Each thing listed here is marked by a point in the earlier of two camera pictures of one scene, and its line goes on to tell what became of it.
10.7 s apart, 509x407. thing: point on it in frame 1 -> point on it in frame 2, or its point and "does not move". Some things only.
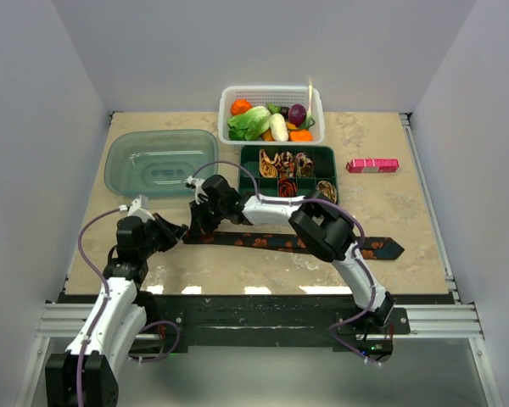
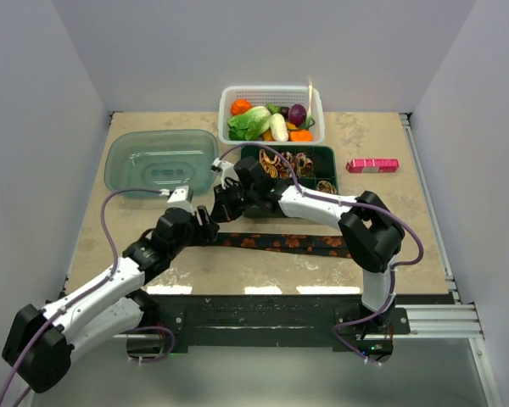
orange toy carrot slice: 301,136 does not move
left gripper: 170,232 -> 206,232
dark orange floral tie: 369,248 does not move
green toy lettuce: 249,125 does not move
